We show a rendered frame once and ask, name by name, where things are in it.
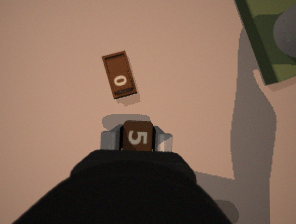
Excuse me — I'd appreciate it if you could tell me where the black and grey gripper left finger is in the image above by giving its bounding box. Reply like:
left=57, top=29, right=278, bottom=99
left=100, top=124, right=124, bottom=150

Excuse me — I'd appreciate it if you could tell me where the brown rectangular tray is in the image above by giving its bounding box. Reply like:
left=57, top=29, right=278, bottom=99
left=101, top=51, right=137, bottom=99

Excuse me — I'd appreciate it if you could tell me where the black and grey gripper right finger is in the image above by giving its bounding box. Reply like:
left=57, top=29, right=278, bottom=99
left=152, top=126, right=173, bottom=152

